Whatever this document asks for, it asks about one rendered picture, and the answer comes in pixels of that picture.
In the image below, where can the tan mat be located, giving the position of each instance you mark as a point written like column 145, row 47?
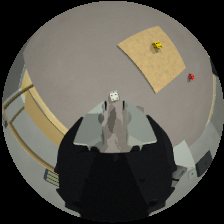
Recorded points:
column 159, row 66

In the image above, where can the white die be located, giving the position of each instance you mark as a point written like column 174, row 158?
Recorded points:
column 114, row 95

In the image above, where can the yellow die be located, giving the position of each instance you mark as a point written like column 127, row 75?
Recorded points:
column 157, row 45

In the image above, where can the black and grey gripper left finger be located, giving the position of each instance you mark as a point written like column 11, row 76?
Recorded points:
column 84, row 134

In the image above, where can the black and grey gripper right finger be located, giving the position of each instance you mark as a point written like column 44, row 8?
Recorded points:
column 147, row 134

